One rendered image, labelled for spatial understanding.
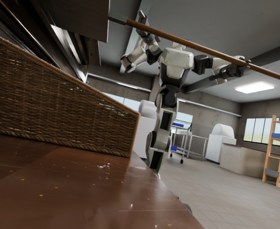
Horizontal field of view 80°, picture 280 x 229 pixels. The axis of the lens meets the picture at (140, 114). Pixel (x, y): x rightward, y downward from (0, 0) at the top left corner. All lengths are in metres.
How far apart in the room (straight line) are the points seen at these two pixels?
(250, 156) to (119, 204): 6.46
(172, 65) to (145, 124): 2.51
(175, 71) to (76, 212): 1.32
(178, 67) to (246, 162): 5.44
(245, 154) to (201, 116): 3.62
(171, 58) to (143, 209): 1.30
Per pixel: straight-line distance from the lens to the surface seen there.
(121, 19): 0.96
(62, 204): 0.23
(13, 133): 0.60
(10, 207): 0.22
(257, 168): 6.90
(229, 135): 7.87
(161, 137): 1.37
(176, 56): 1.47
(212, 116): 9.73
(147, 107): 3.89
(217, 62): 1.58
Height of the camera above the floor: 0.68
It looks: 5 degrees up
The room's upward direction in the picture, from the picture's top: 13 degrees clockwise
